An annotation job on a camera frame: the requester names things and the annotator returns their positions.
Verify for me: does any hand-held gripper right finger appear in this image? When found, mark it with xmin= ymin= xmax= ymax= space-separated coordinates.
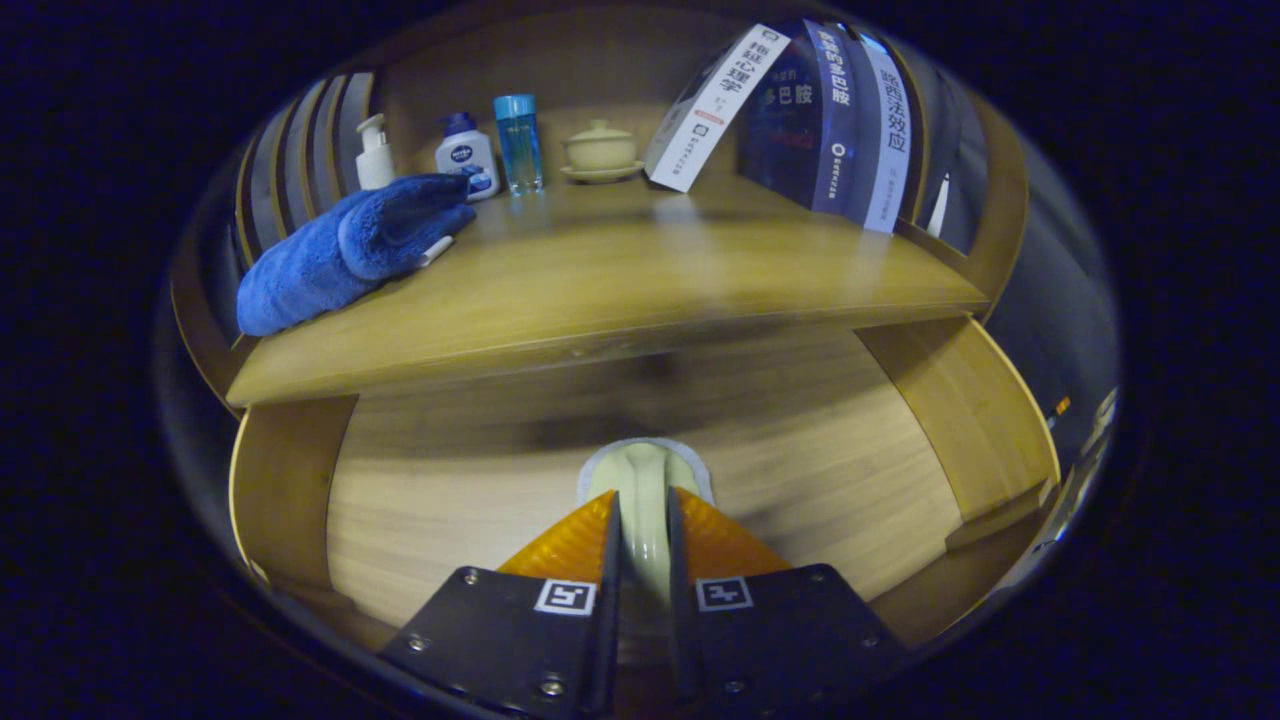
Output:
xmin=667 ymin=487 xmax=911 ymax=706

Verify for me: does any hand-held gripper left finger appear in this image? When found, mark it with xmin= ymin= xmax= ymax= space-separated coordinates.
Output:
xmin=378 ymin=488 xmax=623 ymax=719

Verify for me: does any wooden drawer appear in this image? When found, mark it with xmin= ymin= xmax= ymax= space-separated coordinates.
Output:
xmin=228 ymin=318 xmax=1061 ymax=651

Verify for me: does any wooden countertop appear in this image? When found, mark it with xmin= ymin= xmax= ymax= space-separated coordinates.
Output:
xmin=225 ymin=185 xmax=991 ymax=409

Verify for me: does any wooden cabinet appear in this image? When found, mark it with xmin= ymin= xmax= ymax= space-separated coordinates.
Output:
xmin=170 ymin=0 xmax=1031 ymax=411

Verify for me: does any beige lidded teacup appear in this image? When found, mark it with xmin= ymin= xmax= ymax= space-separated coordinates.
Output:
xmin=559 ymin=120 xmax=645 ymax=184

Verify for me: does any blue folded towel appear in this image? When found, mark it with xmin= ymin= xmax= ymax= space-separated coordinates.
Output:
xmin=236 ymin=173 xmax=478 ymax=337

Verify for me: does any white bottle with blue cap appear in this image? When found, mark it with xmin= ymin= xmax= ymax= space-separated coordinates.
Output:
xmin=434 ymin=111 xmax=501 ymax=202

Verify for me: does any clear blue bottle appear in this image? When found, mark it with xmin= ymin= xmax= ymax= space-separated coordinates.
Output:
xmin=493 ymin=94 xmax=544 ymax=196

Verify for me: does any white book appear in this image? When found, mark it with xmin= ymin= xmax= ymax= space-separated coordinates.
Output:
xmin=645 ymin=24 xmax=791 ymax=193

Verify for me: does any white pump bottle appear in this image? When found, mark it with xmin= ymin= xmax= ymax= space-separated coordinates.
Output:
xmin=356 ymin=113 xmax=396 ymax=191

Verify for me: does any dark blue book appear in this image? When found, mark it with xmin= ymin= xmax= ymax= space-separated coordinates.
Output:
xmin=738 ymin=20 xmax=863 ymax=223

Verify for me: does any pale lilac book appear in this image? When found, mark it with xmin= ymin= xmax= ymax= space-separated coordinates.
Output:
xmin=855 ymin=35 xmax=913 ymax=234

